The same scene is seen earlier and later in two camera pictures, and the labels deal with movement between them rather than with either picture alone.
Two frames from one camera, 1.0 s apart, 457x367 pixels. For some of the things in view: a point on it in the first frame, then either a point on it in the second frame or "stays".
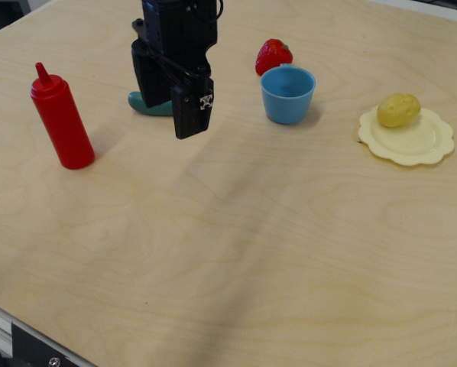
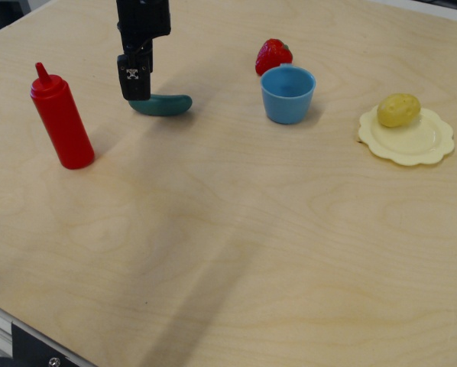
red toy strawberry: x=273 y=53 stays
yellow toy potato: x=397 y=110 stays
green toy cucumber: x=137 y=102 stays
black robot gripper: x=173 y=40 to x=140 y=21
